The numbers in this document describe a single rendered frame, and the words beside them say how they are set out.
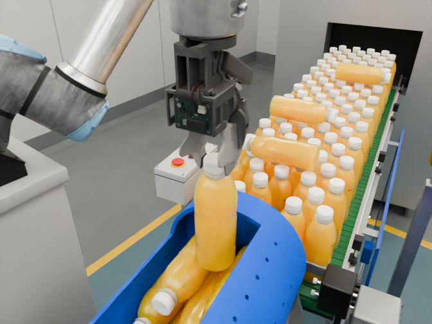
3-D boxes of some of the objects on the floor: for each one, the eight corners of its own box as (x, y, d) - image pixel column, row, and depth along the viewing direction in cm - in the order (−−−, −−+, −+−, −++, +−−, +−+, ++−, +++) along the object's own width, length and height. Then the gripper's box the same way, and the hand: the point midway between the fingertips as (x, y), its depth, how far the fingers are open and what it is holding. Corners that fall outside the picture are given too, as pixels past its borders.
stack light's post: (348, 402, 157) (425, 185, 99) (350, 393, 160) (425, 177, 102) (358, 407, 155) (442, 189, 98) (359, 398, 158) (442, 181, 101)
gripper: (145, 36, 45) (159, 182, 57) (233, 49, 41) (229, 204, 52) (182, 22, 52) (189, 156, 63) (261, 31, 47) (253, 173, 59)
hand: (215, 162), depth 59 cm, fingers closed on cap, 4 cm apart
